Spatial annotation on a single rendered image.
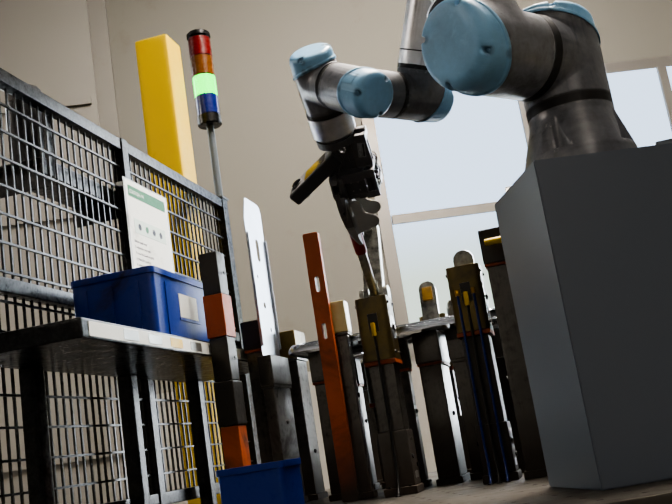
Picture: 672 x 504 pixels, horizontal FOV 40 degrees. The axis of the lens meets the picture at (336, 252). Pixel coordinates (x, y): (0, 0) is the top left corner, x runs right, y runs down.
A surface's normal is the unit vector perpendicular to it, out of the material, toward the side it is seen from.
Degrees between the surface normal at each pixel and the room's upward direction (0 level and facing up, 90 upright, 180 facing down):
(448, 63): 97
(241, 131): 90
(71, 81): 90
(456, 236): 90
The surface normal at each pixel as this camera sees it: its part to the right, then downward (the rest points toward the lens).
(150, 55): -0.25, -0.17
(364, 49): 0.07, -0.22
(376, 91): 0.56, 0.27
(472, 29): -0.77, 0.11
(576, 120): -0.22, -0.47
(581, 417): -0.99, 0.13
